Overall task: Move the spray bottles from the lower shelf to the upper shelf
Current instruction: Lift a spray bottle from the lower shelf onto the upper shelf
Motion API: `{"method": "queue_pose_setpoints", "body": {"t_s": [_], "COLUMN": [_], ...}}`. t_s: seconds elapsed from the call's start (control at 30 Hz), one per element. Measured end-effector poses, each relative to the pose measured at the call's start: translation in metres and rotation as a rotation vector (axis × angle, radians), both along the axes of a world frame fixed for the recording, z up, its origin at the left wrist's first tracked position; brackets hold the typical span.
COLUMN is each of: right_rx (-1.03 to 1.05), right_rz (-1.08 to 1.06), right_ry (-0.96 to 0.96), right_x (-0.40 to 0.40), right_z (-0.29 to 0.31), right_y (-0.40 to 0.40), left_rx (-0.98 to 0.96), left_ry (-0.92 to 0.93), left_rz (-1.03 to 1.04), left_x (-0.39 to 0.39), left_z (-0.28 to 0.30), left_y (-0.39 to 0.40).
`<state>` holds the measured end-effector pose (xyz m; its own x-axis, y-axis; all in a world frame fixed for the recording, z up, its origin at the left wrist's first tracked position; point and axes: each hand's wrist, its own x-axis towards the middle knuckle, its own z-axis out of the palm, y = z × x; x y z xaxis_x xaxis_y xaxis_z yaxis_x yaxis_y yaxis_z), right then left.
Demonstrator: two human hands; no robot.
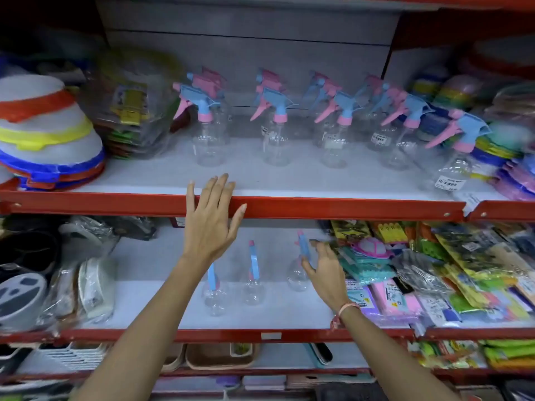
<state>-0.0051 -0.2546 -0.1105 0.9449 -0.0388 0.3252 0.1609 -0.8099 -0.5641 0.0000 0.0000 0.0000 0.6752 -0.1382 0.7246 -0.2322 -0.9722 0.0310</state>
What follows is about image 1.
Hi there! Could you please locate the person's left hand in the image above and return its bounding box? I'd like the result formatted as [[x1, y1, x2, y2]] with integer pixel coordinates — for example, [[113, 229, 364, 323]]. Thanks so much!
[[183, 173, 248, 268]]

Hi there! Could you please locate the person's right hand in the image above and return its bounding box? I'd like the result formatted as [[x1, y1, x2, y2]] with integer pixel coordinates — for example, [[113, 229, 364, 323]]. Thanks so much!
[[301, 240, 355, 314]]

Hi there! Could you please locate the person's left forearm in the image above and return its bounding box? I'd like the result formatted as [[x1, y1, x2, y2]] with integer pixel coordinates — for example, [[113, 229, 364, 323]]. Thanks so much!
[[70, 251, 216, 401]]

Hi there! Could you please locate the person's right forearm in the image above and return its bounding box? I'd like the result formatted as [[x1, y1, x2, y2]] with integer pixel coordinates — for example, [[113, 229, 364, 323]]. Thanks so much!
[[334, 305, 462, 401]]

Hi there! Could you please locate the clear spray bottle blue trigger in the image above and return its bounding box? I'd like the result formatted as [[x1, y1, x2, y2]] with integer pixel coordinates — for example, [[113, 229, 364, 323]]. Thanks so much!
[[202, 263, 230, 317], [240, 240, 267, 306], [287, 230, 314, 293]]

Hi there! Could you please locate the red metal shelving rack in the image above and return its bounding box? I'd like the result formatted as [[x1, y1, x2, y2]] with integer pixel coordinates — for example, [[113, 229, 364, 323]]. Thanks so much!
[[0, 0, 535, 401]]

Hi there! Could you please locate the black brush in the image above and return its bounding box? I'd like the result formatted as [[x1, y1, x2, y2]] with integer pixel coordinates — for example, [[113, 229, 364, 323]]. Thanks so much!
[[308, 342, 334, 366]]

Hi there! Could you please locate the row of pink-blue spray bottles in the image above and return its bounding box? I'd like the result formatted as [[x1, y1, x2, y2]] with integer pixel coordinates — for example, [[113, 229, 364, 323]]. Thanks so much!
[[172, 67, 493, 193]]

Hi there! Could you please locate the clear bag of coloured packs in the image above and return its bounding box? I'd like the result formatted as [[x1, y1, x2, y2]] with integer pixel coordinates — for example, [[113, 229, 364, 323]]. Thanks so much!
[[83, 48, 184, 160]]

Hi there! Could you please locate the beige plastic tray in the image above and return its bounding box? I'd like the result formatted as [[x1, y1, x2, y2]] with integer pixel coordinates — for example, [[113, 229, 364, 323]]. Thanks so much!
[[186, 342, 261, 371]]

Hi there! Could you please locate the wrapped white plastic dish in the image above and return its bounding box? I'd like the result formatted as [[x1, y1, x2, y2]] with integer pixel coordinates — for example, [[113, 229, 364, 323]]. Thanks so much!
[[78, 256, 118, 324]]

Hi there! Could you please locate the pile of colourful toy packets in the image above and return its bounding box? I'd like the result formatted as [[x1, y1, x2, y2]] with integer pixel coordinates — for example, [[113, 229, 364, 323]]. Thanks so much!
[[320, 220, 535, 328]]

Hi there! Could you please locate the stack of white coloured-rim containers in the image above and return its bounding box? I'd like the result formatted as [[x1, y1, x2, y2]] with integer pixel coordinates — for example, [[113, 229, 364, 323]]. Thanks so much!
[[0, 74, 106, 192]]

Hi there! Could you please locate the black plastic container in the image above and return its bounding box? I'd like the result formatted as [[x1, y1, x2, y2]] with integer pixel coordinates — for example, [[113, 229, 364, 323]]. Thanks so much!
[[0, 221, 61, 274]]

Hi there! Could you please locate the white plastic basket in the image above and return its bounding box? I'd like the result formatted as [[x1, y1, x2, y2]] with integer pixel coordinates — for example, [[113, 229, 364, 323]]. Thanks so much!
[[37, 342, 110, 372]]

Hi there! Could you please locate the white panda-face box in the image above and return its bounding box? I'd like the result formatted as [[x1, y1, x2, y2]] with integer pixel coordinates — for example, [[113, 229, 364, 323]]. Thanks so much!
[[0, 271, 47, 331]]

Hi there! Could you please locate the pile of green packets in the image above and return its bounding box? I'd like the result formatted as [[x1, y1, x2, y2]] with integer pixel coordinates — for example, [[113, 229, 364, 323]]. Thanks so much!
[[409, 340, 535, 371]]

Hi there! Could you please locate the stack of purple plastic lids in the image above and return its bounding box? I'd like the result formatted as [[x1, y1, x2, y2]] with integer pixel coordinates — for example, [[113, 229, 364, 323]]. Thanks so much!
[[488, 153, 535, 203]]

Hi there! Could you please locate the stack of pastel plastic bowls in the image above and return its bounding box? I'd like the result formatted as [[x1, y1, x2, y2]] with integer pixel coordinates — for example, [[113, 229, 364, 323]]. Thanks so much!
[[410, 64, 487, 142]]

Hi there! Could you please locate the pink thread bracelet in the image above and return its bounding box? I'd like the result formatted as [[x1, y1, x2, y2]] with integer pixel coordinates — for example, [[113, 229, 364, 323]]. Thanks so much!
[[329, 302, 361, 331]]

